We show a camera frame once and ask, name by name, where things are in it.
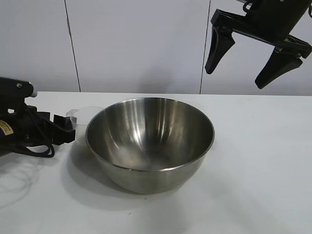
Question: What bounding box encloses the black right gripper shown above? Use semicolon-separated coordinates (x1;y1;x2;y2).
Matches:
205;0;312;90

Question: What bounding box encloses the stainless steel mixing bowl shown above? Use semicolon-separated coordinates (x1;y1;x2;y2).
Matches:
85;97;215;195

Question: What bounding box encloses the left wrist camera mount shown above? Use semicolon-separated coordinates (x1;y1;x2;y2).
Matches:
0;77;38;98

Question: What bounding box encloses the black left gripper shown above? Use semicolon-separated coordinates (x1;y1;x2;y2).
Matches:
0;97;77;157

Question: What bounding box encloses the clear plastic measuring cup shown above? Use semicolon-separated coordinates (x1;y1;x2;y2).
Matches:
65;106;104;130

